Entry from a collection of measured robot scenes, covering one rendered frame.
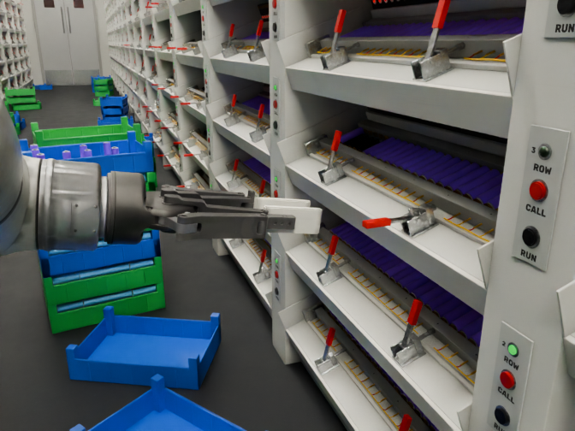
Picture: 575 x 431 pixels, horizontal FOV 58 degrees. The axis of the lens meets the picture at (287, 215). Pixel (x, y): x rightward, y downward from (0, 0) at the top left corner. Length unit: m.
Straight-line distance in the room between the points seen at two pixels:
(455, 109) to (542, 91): 0.13
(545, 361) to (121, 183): 0.43
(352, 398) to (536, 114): 0.66
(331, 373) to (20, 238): 0.70
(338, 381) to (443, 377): 0.34
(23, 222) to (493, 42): 0.51
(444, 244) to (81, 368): 0.89
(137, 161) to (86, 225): 0.88
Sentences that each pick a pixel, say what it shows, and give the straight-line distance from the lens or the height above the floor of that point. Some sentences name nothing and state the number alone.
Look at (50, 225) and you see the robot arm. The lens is 0.52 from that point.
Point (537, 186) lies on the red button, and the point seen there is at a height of 0.60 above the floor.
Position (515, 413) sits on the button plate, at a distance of 0.59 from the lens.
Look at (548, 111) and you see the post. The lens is 0.49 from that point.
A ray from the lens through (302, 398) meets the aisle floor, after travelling 1.17.
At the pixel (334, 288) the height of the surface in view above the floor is 0.30.
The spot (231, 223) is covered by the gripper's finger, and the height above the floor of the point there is 0.55.
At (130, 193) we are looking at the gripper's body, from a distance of 0.53.
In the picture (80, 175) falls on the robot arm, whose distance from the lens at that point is 0.53.
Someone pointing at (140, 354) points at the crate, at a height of 0.00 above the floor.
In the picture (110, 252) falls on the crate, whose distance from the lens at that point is 1.44.
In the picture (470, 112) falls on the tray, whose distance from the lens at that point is 0.58.
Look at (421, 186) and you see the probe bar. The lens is 0.75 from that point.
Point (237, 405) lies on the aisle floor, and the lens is 1.16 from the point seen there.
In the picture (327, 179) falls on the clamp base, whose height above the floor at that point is 0.50.
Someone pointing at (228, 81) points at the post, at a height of 0.60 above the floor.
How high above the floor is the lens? 0.72
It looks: 19 degrees down
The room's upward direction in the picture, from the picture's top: straight up
